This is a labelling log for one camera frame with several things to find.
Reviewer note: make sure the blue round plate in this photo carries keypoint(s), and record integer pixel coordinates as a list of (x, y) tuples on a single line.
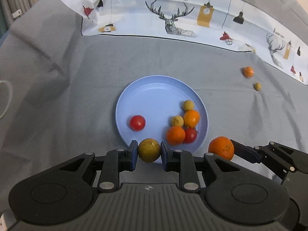
[(158, 98)]

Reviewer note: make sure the orange tangerine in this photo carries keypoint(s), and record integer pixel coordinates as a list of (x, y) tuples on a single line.
[(248, 72), (223, 147), (175, 135)]

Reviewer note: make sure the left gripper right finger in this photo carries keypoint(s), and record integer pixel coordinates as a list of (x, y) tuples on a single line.
[(183, 163)]

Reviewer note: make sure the white deer print cloth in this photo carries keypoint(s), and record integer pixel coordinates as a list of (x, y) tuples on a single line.
[(227, 24)]

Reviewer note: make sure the orange kumquat fruit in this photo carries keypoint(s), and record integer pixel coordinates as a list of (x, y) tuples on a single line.
[(191, 118)]

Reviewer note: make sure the grey sofa cover cloth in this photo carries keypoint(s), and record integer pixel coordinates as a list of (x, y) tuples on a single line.
[(59, 90)]

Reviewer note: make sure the green-yellow small fruit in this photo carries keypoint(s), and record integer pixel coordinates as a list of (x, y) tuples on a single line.
[(177, 121), (188, 105), (149, 150)]

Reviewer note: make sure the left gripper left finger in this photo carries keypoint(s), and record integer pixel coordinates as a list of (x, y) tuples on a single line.
[(115, 162)]

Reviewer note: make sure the red cherry tomato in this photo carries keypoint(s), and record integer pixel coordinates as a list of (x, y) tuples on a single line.
[(190, 135), (137, 123)]

